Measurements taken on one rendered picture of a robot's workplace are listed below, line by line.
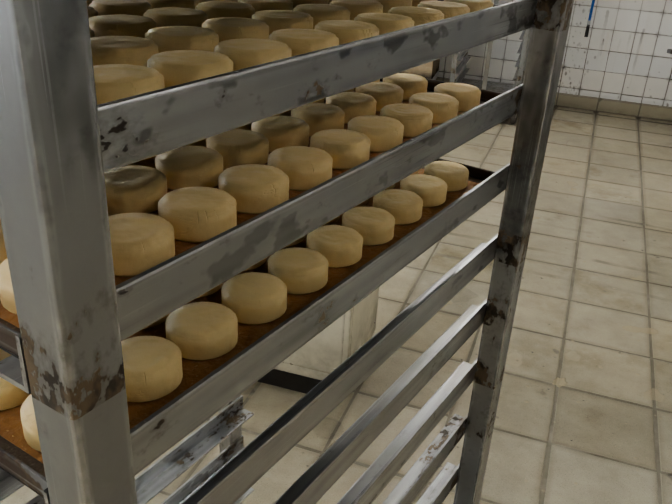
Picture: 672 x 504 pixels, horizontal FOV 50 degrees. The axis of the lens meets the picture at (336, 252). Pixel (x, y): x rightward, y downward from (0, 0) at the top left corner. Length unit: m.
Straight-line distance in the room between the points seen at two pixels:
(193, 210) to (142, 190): 0.05
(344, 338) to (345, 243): 1.50
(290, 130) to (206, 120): 0.24
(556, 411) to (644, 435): 0.26
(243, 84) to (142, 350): 0.19
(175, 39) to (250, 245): 0.15
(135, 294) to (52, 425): 0.07
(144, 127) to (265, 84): 0.09
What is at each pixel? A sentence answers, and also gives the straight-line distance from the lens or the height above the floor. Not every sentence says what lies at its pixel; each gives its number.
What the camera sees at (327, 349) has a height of 0.21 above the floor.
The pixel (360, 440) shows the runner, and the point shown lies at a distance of 0.70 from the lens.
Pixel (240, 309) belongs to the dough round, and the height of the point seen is 1.14.
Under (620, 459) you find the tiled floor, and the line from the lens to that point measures 2.31.
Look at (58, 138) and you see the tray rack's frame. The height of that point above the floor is 1.34.
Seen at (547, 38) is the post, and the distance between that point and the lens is 0.80.
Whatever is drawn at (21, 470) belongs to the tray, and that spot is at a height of 1.14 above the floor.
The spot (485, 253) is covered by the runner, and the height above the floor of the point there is 1.06.
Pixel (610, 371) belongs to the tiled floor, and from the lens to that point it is 2.66.
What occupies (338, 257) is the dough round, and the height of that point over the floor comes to 1.14.
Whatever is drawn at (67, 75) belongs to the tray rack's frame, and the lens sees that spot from 0.28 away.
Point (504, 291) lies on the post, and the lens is 0.90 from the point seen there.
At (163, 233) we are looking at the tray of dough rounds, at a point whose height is 1.24.
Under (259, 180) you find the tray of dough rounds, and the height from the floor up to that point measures 1.24.
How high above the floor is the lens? 1.43
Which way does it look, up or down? 27 degrees down
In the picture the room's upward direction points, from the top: 3 degrees clockwise
